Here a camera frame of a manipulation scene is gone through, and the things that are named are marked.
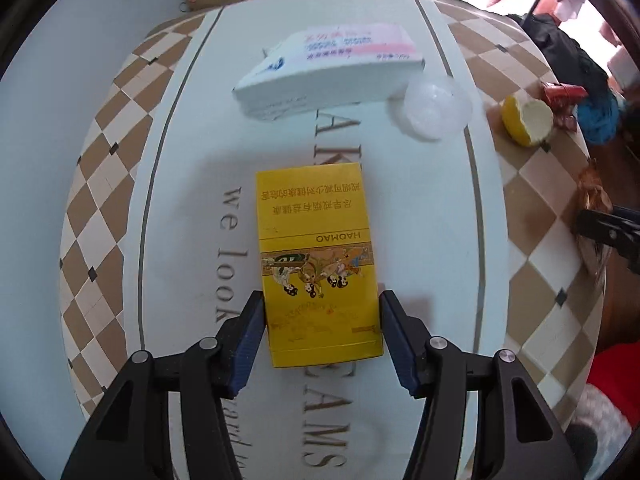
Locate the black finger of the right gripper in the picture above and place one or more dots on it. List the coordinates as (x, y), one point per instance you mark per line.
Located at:
(618, 229)

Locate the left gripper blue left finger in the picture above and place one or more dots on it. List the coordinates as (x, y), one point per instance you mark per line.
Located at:
(215, 369)

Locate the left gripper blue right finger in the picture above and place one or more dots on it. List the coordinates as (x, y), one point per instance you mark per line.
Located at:
(432, 370)

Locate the yellow cigarette pack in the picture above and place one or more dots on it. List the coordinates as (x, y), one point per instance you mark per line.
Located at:
(318, 271)

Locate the red small snack packet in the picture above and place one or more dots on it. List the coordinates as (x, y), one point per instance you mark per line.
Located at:
(563, 99)

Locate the white medicine box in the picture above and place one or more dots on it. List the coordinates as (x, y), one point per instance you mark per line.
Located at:
(330, 66)

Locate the brown snack wrapper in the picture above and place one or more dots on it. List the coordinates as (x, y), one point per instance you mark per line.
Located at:
(594, 206)

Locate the blue clothes pile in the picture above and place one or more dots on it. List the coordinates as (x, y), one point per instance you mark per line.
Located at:
(599, 113)

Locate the checkered tablecloth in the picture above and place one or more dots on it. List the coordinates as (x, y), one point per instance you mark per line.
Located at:
(472, 234)

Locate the yellow fruit peel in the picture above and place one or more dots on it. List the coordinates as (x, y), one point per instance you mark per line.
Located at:
(529, 122)

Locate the red pillow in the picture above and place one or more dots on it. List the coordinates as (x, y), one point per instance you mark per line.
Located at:
(615, 371)

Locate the checkered pastel blanket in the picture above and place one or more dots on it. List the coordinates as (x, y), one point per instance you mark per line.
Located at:
(597, 433)

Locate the clear plastic cup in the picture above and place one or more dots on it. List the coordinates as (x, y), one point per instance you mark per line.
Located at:
(435, 108)

